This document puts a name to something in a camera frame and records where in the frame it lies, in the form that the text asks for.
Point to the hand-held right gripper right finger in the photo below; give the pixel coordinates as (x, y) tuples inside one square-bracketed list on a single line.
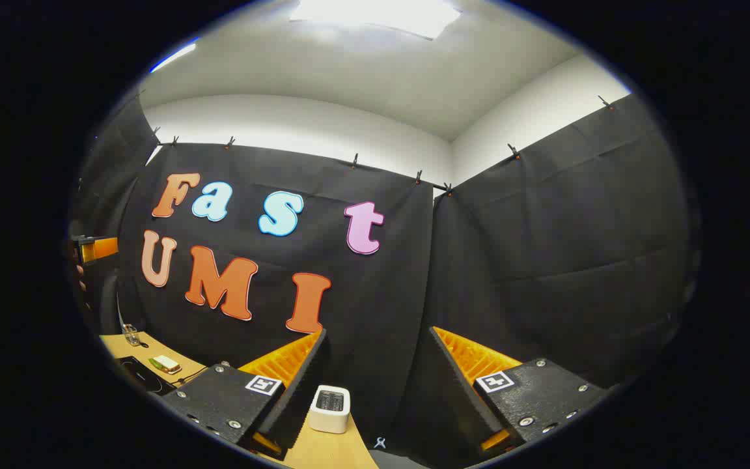
[(459, 397)]

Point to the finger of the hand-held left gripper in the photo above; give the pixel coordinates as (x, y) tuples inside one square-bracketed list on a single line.
[(105, 249)]

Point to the black backdrop cloth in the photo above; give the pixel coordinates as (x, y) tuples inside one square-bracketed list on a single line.
[(512, 260)]

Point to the dark chair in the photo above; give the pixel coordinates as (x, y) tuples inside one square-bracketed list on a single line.
[(109, 303)]

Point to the row of black cloth clamps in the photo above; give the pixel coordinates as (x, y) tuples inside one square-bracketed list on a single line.
[(513, 152)]

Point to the sandwich with lettuce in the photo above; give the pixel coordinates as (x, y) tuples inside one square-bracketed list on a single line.
[(166, 363)]

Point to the narrow ceiling light strip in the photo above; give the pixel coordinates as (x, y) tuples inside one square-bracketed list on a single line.
[(173, 56)]

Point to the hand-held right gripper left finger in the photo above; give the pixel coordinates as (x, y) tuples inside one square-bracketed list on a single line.
[(303, 391)]

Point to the black induction cooktop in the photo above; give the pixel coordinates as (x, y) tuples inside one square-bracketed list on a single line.
[(144, 378)]

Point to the wide ceiling light panel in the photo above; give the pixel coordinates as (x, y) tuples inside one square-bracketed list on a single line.
[(375, 14)]

